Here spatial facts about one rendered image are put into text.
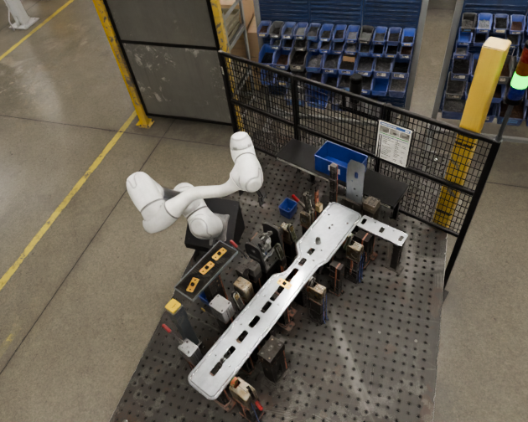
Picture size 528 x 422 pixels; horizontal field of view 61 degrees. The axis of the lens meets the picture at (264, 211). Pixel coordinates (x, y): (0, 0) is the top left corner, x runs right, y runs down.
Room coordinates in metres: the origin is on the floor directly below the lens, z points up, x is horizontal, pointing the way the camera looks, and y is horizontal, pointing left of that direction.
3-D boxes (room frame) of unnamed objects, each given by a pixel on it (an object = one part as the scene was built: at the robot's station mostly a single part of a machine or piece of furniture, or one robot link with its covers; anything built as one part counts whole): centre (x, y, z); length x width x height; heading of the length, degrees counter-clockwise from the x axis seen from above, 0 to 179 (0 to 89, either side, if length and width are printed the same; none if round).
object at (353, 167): (1.82, -0.57, 1.17); 0.12 x 0.01 x 0.34; 46
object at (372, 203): (1.74, -0.66, 0.88); 0.08 x 0.08 x 0.36; 46
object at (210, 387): (1.28, -0.04, 1.00); 1.38 x 0.22 x 0.02; 136
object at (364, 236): (1.56, -0.56, 0.84); 0.11 x 0.10 x 0.28; 46
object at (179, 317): (1.19, 0.53, 0.92); 0.08 x 0.08 x 0.44; 46
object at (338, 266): (1.38, -0.36, 0.84); 0.11 x 0.08 x 0.29; 46
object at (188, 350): (1.00, 0.48, 0.88); 0.11 x 0.10 x 0.36; 46
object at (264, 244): (1.52, 0.03, 0.94); 0.18 x 0.13 x 0.49; 136
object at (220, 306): (1.18, 0.30, 0.90); 0.13 x 0.10 x 0.41; 46
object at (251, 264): (1.42, 0.12, 0.89); 0.13 x 0.11 x 0.38; 46
